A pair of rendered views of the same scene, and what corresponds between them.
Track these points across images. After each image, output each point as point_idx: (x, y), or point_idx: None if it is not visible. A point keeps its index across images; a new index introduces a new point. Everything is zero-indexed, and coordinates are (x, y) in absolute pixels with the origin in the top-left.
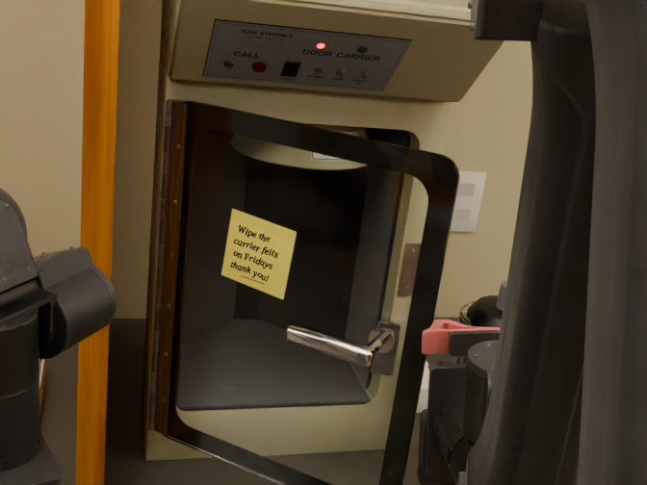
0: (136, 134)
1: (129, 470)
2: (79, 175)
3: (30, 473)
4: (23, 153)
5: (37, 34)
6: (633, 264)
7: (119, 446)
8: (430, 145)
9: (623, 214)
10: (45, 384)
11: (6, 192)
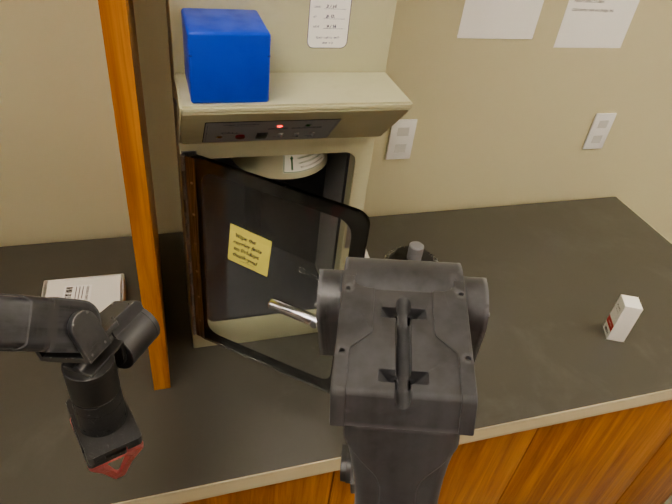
0: (166, 113)
1: (184, 355)
2: None
3: (123, 435)
4: (88, 132)
5: (84, 50)
6: None
7: (177, 338)
8: (363, 159)
9: None
10: (126, 292)
11: (85, 300)
